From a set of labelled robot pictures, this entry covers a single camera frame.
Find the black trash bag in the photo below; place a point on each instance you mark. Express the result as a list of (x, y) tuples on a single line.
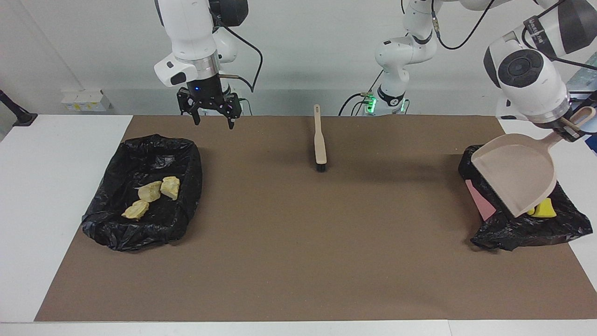
[(522, 231)]

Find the beige plastic dustpan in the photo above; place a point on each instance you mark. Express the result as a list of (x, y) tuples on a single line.
[(517, 172)]

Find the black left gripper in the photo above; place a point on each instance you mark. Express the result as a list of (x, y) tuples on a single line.
[(574, 135)]

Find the beige dumpling piece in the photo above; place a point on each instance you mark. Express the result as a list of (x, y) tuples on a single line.
[(170, 187), (150, 192), (135, 210)]

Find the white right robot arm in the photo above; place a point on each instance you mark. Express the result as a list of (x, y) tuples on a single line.
[(191, 32)]

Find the white wall socket box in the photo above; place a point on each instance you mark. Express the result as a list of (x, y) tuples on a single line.
[(86, 100)]

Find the brown table mat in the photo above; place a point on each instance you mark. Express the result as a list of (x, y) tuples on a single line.
[(298, 284)]

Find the beige hand brush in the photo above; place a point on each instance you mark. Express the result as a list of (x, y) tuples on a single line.
[(320, 144)]

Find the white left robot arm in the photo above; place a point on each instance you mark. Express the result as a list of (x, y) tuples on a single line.
[(527, 79)]

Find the pink bin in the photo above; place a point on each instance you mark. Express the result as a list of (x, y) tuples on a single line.
[(480, 200)]

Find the yellow sponge piece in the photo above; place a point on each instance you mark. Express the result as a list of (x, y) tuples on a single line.
[(545, 209)]

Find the black bag lined bin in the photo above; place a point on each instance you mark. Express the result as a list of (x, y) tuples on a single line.
[(140, 154)]

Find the blue box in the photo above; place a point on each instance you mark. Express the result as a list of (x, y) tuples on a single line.
[(592, 145)]

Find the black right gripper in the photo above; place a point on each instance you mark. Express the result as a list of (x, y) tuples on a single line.
[(205, 93)]

